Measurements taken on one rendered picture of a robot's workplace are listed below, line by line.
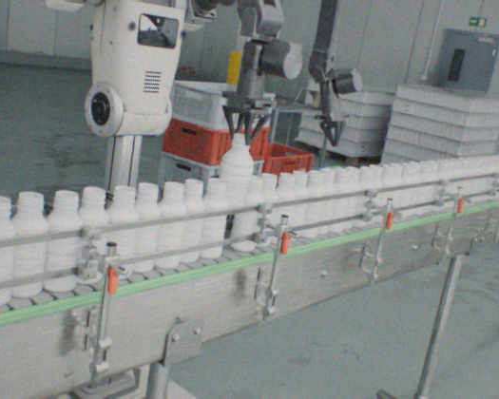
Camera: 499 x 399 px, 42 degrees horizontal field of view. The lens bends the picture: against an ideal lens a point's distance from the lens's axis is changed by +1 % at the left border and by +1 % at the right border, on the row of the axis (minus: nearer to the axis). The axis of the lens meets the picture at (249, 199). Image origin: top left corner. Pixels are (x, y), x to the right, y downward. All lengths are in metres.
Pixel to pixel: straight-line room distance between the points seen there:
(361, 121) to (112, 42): 6.96
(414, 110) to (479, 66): 4.12
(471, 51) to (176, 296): 11.17
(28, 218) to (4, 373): 0.24
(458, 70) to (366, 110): 3.87
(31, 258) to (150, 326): 0.30
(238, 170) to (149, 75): 0.65
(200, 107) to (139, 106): 2.02
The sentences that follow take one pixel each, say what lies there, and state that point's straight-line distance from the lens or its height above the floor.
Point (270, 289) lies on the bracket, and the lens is 1.42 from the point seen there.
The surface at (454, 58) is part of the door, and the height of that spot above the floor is 1.61.
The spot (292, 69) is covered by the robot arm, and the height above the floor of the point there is 1.41.
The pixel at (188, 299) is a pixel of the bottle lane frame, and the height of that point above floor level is 0.94.
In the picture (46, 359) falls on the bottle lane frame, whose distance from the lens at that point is 1.14.
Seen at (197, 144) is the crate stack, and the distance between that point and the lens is 3.93.
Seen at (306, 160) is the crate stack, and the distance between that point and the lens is 4.88.
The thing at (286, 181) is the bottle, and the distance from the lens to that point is 1.49.
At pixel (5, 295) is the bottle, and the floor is 1.02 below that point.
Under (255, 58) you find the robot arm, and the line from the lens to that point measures 1.31.
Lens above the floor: 1.47
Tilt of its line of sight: 14 degrees down
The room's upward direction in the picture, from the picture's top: 10 degrees clockwise
